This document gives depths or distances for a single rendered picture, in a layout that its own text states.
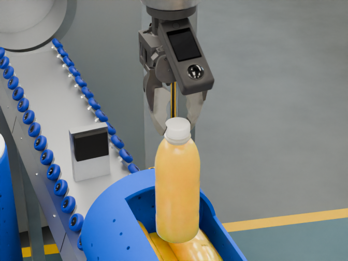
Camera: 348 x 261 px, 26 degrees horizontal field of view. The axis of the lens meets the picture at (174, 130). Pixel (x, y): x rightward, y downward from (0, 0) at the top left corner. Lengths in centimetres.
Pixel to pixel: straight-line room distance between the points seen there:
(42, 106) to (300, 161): 173
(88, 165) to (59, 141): 22
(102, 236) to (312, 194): 217
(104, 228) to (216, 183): 213
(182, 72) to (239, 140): 287
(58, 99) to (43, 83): 12
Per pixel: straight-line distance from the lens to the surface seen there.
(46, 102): 242
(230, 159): 375
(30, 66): 264
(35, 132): 220
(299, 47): 488
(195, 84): 103
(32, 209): 294
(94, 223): 153
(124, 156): 205
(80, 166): 202
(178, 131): 114
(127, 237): 143
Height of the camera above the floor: 214
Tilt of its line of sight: 33 degrees down
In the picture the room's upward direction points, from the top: straight up
